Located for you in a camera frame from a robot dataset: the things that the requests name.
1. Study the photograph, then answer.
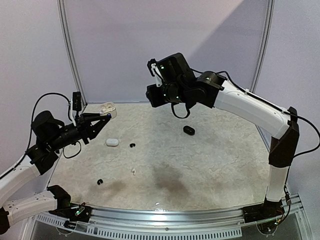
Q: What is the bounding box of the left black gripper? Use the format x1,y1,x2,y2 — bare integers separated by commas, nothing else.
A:
47,112,109,151

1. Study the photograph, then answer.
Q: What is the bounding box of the small white charging case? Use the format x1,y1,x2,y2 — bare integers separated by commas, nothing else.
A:
99,102,117,119

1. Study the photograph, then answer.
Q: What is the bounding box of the white oval charging case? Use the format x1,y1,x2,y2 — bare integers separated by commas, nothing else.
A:
105,138,119,147

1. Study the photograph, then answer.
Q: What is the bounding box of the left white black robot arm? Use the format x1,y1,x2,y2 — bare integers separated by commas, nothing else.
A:
0,110,117,234

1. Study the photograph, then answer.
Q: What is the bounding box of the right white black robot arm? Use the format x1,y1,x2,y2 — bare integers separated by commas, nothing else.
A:
146,52,300,218

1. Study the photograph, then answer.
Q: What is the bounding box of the black charging case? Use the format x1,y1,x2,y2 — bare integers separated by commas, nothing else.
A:
183,125,196,136

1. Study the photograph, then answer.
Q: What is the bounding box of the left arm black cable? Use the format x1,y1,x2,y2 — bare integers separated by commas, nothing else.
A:
0,92,82,181

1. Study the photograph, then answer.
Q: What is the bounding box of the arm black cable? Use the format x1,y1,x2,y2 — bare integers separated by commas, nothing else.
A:
170,69,320,159
0,92,82,181

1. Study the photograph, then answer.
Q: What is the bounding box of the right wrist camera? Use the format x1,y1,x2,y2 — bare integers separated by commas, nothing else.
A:
147,58,163,88

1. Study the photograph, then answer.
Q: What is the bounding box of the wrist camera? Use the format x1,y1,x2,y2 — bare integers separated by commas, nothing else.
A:
147,58,163,88
68,91,82,125

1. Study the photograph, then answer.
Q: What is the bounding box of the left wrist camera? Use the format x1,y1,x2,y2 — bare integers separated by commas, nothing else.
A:
68,91,82,125

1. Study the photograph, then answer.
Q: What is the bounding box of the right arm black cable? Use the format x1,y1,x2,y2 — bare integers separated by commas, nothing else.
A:
170,69,320,159

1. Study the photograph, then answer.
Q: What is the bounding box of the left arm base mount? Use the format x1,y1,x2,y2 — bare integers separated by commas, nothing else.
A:
49,203,93,223

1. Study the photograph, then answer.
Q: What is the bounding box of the aluminium front rail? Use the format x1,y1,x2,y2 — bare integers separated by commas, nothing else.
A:
23,194,313,240

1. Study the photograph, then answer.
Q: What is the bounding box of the left aluminium frame post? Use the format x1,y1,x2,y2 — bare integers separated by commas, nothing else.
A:
57,0,88,106

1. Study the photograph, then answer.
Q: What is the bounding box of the aluminium frame post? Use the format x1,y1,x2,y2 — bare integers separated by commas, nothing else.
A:
250,0,275,93
57,0,88,106

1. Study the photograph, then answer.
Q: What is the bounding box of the right aluminium frame post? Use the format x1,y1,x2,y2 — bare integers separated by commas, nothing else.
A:
250,0,275,93

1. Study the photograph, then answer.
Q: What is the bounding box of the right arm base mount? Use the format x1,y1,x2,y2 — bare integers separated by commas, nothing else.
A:
241,199,292,226

